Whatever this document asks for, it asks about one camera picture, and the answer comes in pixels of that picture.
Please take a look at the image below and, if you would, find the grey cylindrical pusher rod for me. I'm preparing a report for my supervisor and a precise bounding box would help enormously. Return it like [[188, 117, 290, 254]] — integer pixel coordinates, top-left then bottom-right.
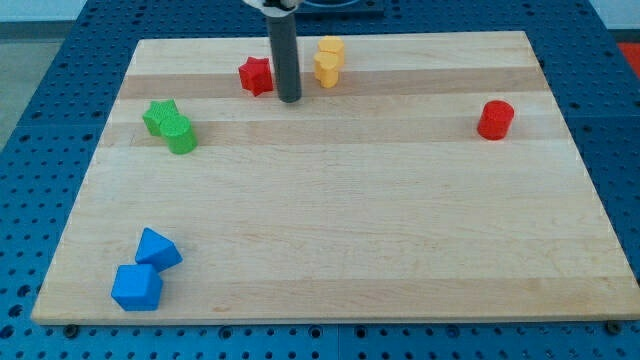
[[267, 13, 302, 103]]

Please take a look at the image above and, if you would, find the red star block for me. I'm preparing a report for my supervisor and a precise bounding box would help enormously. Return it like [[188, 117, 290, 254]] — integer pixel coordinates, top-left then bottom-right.
[[238, 57, 274, 96]]

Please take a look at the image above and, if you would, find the green star block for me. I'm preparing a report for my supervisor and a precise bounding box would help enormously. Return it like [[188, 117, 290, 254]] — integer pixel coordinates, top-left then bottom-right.
[[142, 99, 179, 136]]

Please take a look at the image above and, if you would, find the yellow block rear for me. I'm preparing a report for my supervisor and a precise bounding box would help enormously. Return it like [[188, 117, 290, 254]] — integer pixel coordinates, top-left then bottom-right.
[[318, 35, 345, 68]]

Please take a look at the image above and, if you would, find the yellow heart block front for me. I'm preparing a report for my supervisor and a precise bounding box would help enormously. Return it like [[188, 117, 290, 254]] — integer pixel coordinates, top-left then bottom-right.
[[313, 52, 339, 88]]

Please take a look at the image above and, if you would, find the green cylinder block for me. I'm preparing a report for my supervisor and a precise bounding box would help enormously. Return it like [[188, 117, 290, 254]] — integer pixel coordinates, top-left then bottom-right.
[[160, 115, 198, 155]]

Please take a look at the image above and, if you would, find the wooden board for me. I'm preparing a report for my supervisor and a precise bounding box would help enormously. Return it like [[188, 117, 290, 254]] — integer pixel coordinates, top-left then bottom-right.
[[32, 31, 639, 325]]

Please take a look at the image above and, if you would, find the red cylinder block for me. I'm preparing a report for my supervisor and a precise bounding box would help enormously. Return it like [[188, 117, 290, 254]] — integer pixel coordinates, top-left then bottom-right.
[[477, 100, 515, 141]]

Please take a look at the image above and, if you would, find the blue triangle block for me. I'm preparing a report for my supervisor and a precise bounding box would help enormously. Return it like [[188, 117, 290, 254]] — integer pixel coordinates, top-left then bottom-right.
[[135, 227, 183, 272]]

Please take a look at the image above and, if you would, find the blue cube block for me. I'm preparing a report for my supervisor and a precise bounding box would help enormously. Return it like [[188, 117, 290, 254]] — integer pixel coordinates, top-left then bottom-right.
[[111, 264, 163, 311]]

